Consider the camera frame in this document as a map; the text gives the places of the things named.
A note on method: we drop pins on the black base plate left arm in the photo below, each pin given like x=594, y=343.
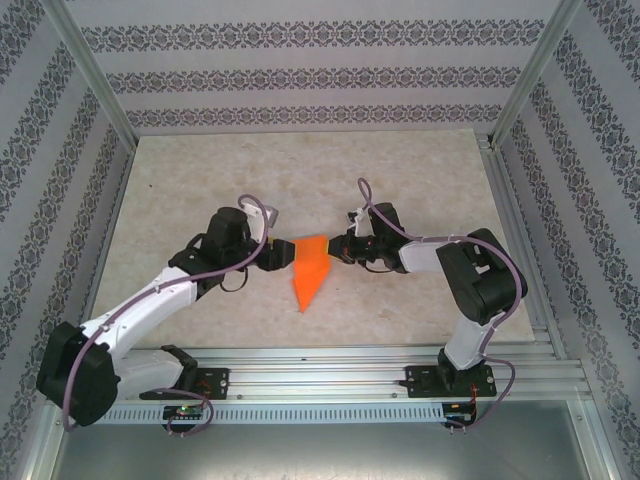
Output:
x=215, y=382

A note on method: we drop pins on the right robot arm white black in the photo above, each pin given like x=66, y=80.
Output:
x=425, y=255

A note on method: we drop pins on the small circuit board green light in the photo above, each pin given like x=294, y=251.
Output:
x=182, y=411

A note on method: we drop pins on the grey metal sheet panel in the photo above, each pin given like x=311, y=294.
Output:
x=320, y=455

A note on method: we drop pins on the aluminium frame post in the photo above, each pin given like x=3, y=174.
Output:
x=90, y=75
x=537, y=75

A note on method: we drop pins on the black base plate right arm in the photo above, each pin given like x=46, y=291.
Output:
x=417, y=382

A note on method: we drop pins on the wide aluminium base rail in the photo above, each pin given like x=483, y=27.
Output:
x=320, y=375

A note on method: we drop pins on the aluminium side rail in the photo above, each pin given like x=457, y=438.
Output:
x=102, y=250
x=545, y=335

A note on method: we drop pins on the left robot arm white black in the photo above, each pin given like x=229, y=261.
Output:
x=150, y=300

